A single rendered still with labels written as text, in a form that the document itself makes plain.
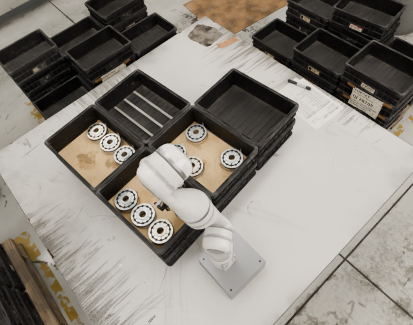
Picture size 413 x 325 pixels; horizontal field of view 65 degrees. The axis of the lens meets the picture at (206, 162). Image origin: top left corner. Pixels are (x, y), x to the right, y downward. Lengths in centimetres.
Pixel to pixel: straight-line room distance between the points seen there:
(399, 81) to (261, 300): 164
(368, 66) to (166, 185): 197
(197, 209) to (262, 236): 70
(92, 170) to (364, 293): 167
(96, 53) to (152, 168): 210
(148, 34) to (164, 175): 232
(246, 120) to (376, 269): 124
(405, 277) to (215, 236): 154
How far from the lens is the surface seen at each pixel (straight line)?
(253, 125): 159
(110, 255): 156
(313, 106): 186
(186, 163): 68
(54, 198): 180
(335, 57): 264
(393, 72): 247
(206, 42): 222
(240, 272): 134
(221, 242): 103
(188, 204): 79
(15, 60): 302
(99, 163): 162
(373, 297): 226
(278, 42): 288
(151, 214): 139
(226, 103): 168
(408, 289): 234
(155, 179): 67
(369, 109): 238
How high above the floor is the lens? 211
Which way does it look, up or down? 59 degrees down
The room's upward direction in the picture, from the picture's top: 11 degrees counter-clockwise
